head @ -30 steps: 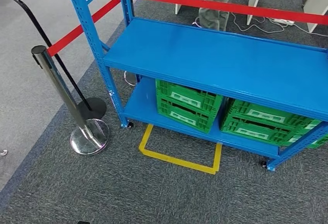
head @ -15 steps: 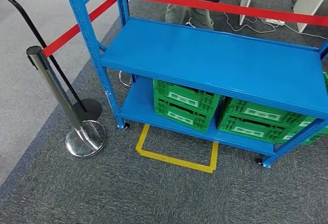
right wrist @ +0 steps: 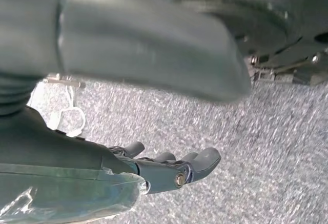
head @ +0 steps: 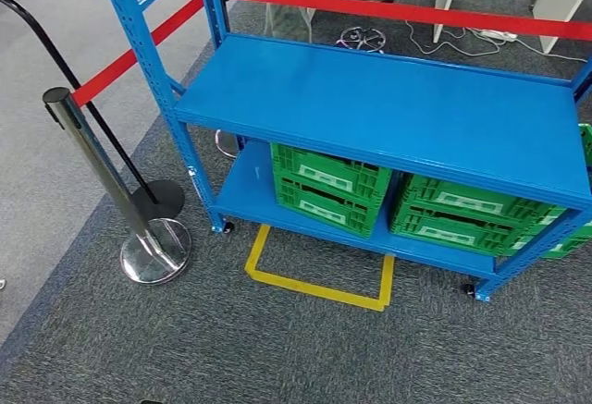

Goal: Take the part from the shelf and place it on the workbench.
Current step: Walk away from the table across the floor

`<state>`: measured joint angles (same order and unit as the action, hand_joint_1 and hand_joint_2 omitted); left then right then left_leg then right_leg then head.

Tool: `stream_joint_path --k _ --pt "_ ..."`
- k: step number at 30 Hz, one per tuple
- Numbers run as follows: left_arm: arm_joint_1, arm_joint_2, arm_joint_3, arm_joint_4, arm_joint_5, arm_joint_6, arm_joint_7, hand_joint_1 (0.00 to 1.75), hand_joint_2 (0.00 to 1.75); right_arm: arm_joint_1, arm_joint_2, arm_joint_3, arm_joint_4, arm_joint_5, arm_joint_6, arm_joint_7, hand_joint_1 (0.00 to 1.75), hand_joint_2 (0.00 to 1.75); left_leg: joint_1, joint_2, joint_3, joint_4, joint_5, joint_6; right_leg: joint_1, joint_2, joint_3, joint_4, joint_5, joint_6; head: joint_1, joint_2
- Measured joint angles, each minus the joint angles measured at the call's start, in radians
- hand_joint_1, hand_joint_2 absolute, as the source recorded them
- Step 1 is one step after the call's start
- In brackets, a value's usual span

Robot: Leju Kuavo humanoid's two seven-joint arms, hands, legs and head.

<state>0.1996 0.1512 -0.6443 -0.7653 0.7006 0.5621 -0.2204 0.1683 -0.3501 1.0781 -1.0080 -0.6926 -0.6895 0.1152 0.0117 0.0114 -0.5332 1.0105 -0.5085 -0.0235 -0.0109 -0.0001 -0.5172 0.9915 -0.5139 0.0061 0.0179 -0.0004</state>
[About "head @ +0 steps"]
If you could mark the person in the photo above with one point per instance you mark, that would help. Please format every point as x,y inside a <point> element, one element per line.
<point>287,15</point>

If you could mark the white power strip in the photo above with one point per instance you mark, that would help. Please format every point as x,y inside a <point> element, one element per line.
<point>499,35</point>

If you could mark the chrome barrier post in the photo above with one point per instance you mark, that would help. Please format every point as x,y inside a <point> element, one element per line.
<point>92,150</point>

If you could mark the blue metal shelf rack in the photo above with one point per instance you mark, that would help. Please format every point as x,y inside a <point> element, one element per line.
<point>370,101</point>

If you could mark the black curved stand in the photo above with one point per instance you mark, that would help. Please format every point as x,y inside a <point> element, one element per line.
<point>69,76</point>

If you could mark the red barrier tape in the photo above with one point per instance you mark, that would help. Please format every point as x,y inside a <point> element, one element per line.
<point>416,14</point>
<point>120,64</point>

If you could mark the dark barrier post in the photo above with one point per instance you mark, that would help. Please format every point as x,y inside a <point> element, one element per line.
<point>223,3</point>

